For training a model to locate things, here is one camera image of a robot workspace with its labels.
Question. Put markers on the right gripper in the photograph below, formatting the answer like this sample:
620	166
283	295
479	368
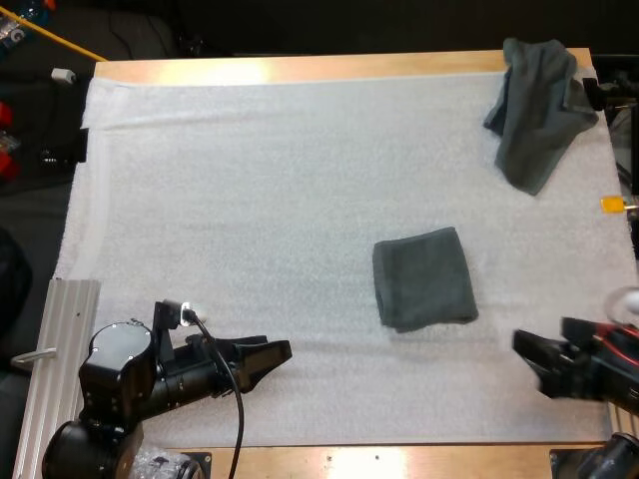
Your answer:
594	359

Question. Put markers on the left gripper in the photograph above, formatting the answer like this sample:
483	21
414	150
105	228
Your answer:
219	364

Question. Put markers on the grey-green towel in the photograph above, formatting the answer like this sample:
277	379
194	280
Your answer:
424	279

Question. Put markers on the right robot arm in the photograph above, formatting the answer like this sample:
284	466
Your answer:
615	456

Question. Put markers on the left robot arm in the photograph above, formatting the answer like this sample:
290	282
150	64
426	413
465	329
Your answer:
117	369

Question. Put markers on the pile of grey-green towels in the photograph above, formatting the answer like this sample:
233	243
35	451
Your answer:
536	115

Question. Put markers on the orange clip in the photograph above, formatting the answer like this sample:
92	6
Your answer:
612	205

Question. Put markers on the dark clamp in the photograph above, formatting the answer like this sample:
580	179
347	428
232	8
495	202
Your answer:
599	92
82	145

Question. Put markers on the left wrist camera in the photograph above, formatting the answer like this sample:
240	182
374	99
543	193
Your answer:
186	312

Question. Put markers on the ribbed aluminium rail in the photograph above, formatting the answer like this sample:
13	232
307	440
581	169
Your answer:
55	349

